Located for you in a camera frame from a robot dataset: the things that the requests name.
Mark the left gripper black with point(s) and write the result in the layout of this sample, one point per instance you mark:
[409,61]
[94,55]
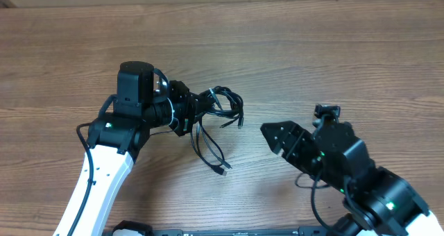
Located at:
[190,107]

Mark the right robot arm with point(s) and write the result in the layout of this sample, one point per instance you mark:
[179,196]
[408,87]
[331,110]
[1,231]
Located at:
[378,201]

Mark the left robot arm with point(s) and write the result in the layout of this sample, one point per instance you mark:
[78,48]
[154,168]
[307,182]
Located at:
[145,99]

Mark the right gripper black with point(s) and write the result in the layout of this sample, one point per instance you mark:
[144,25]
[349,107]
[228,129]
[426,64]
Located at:
[289,136]

